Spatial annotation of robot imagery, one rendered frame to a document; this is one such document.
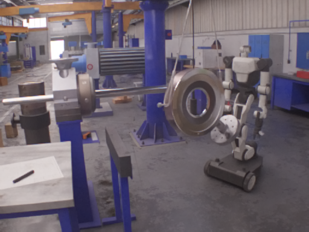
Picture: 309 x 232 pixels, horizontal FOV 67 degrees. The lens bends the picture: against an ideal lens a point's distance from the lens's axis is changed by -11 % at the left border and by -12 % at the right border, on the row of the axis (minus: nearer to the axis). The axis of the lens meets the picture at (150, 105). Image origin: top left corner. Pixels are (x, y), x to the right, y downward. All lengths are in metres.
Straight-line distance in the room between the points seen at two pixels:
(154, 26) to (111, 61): 2.12
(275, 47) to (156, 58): 3.90
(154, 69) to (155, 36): 0.50
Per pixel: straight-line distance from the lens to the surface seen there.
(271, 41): 6.95
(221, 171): 2.96
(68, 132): 2.04
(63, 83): 2.12
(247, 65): 2.75
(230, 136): 1.58
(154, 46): 3.93
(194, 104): 1.73
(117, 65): 5.84
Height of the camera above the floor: 1.50
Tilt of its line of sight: 13 degrees down
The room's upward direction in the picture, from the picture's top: 1 degrees counter-clockwise
